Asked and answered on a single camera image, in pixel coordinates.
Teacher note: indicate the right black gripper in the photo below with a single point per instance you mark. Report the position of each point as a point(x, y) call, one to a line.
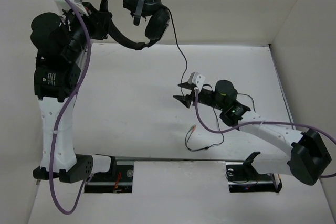
point(186, 99)

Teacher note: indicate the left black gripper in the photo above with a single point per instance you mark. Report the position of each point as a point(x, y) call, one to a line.
point(100, 20)

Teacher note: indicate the black headphones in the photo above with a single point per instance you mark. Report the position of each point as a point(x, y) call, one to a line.
point(157, 25)

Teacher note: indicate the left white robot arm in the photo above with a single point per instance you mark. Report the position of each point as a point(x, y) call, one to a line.
point(61, 62)

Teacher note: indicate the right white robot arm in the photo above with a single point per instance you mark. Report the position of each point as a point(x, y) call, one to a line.
point(303, 155)

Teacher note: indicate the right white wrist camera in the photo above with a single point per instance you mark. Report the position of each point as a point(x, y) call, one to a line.
point(196, 80)

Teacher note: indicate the aluminium rail left side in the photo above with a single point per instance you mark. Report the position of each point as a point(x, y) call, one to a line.
point(81, 61)

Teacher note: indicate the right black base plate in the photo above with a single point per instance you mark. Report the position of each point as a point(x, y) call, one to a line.
point(243, 179)

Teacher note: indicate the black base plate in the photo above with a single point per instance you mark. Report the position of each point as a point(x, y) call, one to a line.
point(243, 179)
point(117, 181)

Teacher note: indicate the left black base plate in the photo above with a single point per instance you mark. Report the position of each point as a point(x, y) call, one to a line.
point(117, 181)

